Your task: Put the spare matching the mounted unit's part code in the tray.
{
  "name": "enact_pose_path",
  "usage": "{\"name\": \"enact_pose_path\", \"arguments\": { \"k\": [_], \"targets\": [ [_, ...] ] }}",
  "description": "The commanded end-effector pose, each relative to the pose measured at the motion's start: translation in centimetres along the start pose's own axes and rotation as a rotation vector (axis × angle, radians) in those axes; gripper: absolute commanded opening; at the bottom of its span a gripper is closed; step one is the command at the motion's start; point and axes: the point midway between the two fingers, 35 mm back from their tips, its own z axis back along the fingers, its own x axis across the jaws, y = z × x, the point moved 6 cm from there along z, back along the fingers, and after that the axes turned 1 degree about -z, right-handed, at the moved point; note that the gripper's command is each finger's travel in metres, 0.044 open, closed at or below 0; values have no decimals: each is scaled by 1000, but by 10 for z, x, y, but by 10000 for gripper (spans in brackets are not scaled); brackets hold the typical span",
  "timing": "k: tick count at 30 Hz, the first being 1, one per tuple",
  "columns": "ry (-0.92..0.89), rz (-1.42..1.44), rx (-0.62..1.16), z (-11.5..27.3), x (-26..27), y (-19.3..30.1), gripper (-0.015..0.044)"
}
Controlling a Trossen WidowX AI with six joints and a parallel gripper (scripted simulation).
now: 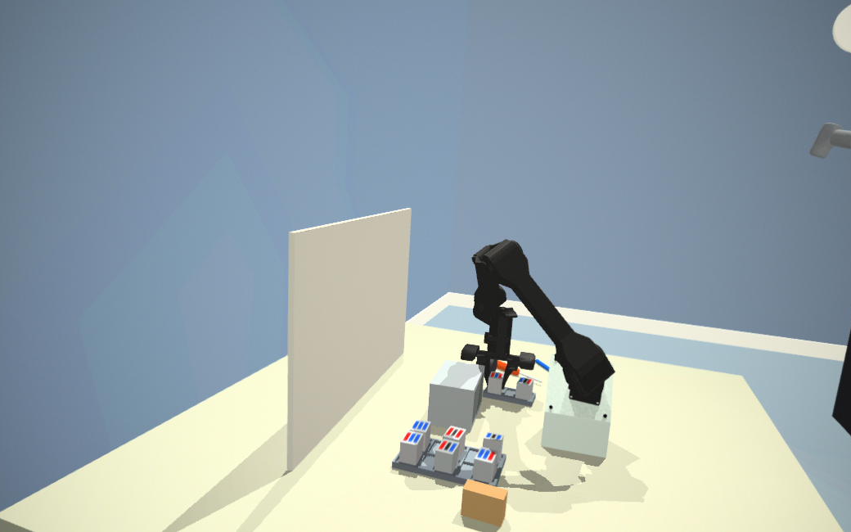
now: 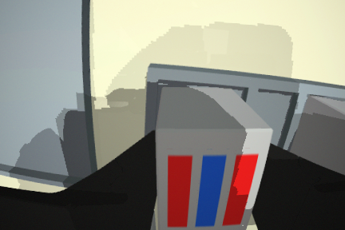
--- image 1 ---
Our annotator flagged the orange screwdriver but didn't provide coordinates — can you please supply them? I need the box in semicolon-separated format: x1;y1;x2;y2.
497;361;543;383

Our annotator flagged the beige flat panel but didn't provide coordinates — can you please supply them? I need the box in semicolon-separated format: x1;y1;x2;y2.
286;208;412;471

